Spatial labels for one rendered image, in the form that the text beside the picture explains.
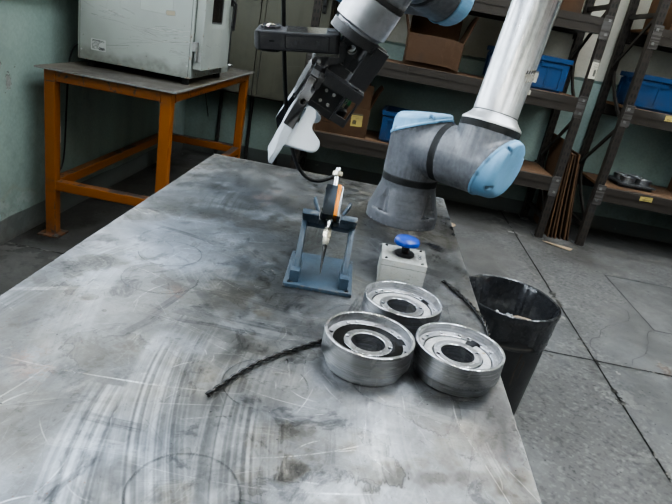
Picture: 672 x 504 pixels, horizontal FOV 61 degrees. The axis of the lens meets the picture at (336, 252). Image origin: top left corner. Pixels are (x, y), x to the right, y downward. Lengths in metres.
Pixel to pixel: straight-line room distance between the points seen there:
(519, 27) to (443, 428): 0.75
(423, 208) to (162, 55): 1.93
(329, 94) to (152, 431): 0.49
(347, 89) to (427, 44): 3.32
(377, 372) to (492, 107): 0.63
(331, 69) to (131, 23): 2.17
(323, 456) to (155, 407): 0.16
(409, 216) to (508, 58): 0.34
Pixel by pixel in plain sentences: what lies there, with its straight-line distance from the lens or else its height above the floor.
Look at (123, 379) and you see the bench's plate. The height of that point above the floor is 0.80.
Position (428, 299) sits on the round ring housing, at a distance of 0.80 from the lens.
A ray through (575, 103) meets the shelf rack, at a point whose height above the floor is 0.96.
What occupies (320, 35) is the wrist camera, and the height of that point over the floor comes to 1.14.
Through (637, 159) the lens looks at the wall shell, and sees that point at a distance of 5.09.
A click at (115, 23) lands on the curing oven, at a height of 0.99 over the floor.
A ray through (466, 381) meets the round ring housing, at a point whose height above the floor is 0.83.
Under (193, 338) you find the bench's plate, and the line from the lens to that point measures 0.68.
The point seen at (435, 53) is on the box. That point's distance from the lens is 4.09.
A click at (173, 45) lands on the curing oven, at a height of 0.95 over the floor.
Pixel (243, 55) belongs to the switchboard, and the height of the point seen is 0.84.
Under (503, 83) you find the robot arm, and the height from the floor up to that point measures 1.11.
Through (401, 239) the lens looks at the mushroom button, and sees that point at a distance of 0.88.
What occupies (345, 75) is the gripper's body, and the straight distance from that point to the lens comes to 0.81.
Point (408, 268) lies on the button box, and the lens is 0.87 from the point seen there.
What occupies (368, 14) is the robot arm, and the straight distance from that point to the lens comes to 0.77.
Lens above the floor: 1.16
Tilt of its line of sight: 21 degrees down
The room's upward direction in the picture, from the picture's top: 11 degrees clockwise
